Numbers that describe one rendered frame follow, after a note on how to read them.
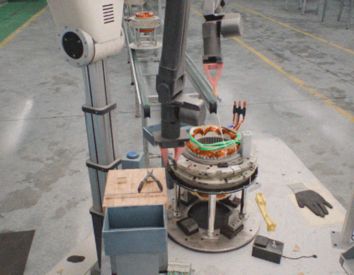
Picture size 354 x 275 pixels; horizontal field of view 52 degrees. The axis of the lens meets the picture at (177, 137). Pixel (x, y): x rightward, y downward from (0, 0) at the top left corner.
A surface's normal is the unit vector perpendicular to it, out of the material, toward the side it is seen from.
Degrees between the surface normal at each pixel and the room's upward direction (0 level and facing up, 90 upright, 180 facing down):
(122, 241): 90
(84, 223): 0
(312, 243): 0
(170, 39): 93
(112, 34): 90
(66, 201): 0
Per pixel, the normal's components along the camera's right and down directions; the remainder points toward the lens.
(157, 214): 0.07, 0.45
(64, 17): -0.44, 0.67
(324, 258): 0.00, -0.89
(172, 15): -0.51, 0.43
